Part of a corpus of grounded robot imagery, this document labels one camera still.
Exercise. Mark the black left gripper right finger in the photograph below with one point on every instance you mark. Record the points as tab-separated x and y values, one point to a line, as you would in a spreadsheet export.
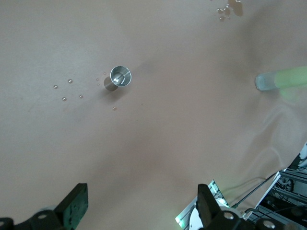
207	208

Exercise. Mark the aluminium profile frame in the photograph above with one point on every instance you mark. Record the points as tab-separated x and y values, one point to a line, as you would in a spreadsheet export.
287	175

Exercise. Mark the brown table cover sheet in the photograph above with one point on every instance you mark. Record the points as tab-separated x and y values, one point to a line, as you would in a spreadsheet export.
153	143

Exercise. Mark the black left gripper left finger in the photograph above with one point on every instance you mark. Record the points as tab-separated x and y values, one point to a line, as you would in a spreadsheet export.
72	208

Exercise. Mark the steel shaker cup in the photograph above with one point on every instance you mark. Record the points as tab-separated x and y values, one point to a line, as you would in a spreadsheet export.
120	77

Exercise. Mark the green bottle with clear base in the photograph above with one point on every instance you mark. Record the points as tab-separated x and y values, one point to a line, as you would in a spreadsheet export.
275	80

